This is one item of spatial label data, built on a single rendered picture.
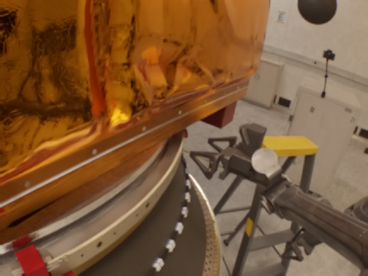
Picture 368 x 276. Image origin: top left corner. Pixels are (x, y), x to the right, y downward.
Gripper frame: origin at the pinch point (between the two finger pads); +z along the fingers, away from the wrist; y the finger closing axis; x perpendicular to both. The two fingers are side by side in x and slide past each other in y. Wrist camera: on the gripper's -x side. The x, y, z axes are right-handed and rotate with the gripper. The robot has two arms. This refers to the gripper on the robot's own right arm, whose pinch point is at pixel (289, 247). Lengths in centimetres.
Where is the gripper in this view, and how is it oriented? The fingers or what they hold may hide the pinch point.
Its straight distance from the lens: 95.0
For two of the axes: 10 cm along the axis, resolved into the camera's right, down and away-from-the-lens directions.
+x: 5.6, 7.9, -2.5
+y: -6.6, 2.5, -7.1
